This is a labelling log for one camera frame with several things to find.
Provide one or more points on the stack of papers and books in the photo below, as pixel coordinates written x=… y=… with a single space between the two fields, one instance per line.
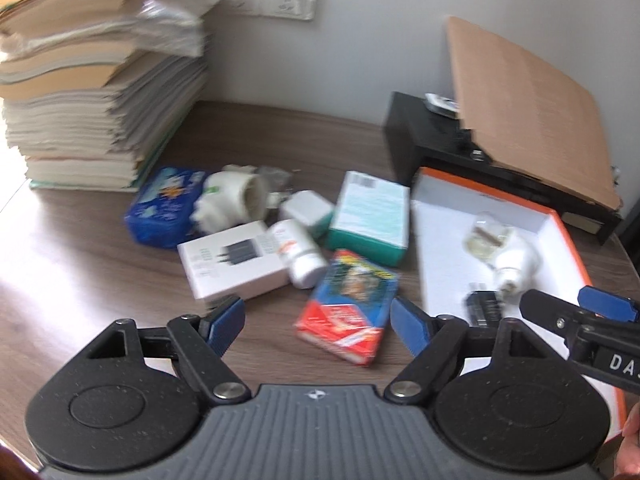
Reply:
x=90 y=85

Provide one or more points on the clear bottle with white cap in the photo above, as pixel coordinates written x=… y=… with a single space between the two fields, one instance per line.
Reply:
x=276 y=182

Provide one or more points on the brown cardboard sheet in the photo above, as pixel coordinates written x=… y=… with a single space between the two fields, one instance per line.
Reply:
x=530 y=100

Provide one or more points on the teal and white box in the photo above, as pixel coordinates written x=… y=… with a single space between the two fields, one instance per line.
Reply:
x=370 y=215

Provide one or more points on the small white figure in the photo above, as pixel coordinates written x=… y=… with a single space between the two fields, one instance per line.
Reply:
x=616 y=177

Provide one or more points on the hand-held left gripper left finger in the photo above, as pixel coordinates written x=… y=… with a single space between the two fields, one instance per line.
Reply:
x=226 y=321

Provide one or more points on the small black clip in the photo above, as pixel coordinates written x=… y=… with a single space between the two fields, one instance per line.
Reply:
x=474 y=152

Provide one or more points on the blue tissue packet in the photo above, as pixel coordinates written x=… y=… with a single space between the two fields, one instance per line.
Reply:
x=162 y=207

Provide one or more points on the white pill bottle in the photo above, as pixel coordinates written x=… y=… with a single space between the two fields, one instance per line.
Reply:
x=299 y=255

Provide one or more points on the black monitor stand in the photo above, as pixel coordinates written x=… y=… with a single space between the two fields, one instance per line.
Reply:
x=425 y=140

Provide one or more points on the red and blue card box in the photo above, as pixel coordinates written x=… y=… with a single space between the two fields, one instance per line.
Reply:
x=350 y=305

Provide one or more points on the small white object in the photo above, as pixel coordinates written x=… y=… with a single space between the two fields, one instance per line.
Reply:
x=442 y=105

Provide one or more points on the white and orange cardboard box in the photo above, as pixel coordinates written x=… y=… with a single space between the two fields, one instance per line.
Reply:
x=450 y=240

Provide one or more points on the person's right hand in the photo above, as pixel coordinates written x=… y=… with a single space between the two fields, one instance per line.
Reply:
x=633 y=435

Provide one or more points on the white plug-in device with bottle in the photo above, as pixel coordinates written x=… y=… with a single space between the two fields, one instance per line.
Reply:
x=507 y=255

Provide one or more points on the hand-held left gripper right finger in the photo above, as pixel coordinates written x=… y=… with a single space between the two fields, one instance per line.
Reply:
x=407 y=325

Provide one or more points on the white charger cube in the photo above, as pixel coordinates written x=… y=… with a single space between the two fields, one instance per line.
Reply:
x=306 y=210

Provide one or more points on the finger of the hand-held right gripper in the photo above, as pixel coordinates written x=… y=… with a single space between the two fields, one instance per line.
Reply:
x=607 y=305
x=547 y=310

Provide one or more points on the small black block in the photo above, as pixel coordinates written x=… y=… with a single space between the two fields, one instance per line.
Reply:
x=482 y=309

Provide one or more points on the white charger packaging box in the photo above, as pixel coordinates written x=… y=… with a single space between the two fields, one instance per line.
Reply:
x=232 y=262

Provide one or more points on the white plug-in device green button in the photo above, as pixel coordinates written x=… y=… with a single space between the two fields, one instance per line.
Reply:
x=225 y=202

